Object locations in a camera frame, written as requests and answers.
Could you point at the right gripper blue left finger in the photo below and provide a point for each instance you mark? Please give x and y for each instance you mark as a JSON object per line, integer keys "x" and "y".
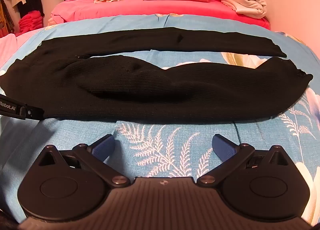
{"x": 93, "y": 157}

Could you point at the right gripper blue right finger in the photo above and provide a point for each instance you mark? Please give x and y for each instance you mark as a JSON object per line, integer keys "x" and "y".
{"x": 232, "y": 156}

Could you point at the black knit pants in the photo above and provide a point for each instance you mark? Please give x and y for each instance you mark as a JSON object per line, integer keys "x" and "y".
{"x": 93, "y": 77}

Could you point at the blue floral bed sheet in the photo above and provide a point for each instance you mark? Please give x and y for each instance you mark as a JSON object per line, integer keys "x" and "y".
{"x": 173, "y": 149}

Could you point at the pink bed cover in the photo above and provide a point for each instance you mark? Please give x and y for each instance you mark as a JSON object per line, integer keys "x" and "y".
{"x": 11, "y": 43}

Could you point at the red folded cloth pile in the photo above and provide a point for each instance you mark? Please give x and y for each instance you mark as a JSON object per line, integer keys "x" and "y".
{"x": 31, "y": 21}

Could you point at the cream folded blanket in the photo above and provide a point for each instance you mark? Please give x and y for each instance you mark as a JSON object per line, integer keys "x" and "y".
{"x": 256, "y": 9}

